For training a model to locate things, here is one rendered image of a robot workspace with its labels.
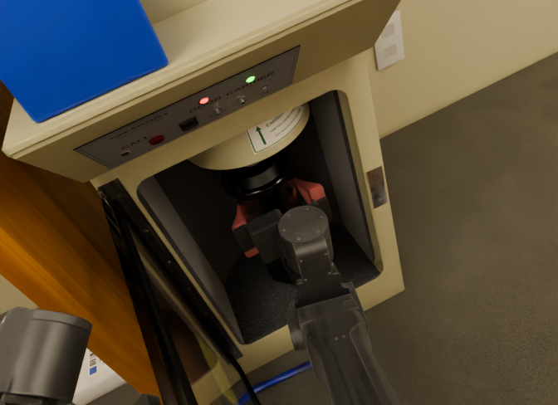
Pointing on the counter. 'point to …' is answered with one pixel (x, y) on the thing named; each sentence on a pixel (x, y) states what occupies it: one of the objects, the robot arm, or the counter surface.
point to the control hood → (212, 62)
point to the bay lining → (310, 150)
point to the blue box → (72, 45)
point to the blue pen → (281, 377)
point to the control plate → (175, 112)
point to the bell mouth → (255, 142)
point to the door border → (156, 319)
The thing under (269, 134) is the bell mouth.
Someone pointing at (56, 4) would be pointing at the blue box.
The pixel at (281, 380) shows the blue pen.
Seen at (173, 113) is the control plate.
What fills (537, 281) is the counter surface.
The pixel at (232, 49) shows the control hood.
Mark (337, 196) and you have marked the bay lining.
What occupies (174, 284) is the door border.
